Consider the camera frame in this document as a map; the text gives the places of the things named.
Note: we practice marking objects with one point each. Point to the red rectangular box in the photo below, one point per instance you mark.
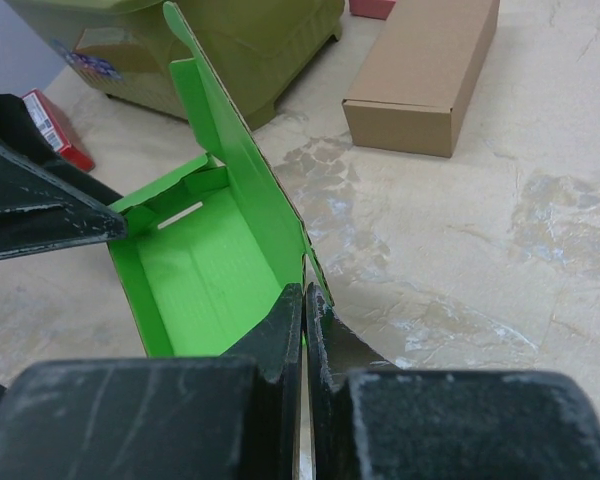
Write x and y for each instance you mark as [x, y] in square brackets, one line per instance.
[57, 130]

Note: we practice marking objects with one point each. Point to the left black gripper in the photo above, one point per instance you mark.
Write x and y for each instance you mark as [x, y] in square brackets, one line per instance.
[46, 203]

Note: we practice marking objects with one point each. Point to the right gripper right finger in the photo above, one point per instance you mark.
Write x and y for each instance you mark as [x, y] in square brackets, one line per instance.
[373, 420]

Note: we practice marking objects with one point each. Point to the brown cardboard box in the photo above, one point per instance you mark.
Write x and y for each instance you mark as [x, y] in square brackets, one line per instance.
[413, 89]

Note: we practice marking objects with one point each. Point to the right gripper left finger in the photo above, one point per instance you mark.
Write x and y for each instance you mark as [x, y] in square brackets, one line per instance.
[231, 416]

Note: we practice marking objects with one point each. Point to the pink box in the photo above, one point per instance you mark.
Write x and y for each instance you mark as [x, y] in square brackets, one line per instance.
[372, 9]

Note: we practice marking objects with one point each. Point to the green paper box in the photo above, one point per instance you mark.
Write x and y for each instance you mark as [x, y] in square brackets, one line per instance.
[212, 244]

